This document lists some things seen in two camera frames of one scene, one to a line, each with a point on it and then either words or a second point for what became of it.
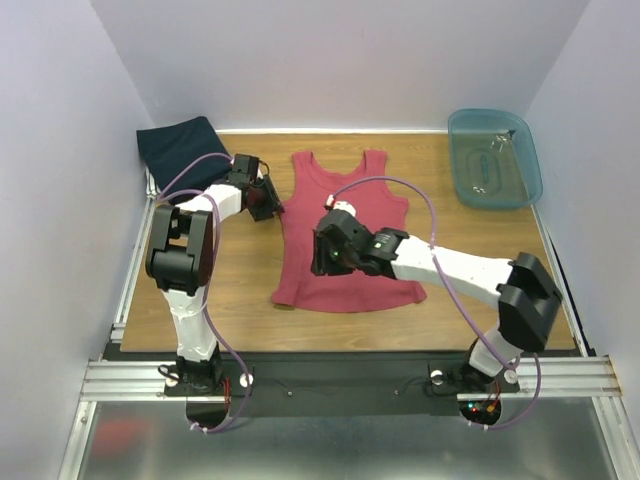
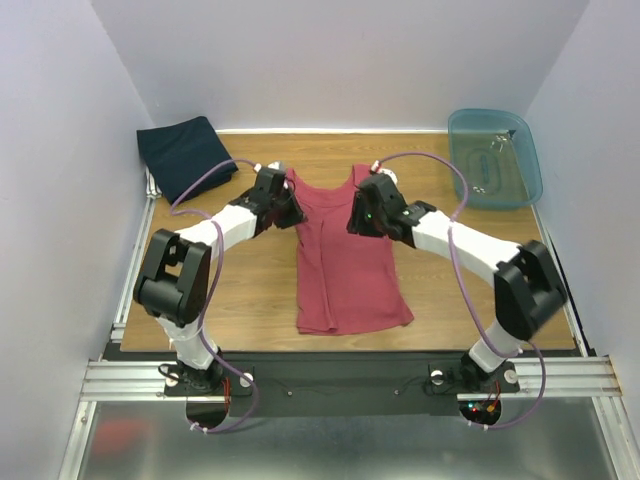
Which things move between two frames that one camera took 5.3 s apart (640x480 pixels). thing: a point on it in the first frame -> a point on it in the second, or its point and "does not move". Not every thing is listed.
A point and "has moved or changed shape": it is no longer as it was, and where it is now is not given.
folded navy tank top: (169, 149) does not move
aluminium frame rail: (547, 379) does not move
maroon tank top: (377, 205) has moved or changed shape
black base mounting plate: (315, 383) does not move
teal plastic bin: (495, 162) does not move
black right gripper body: (323, 253) -> (360, 220)
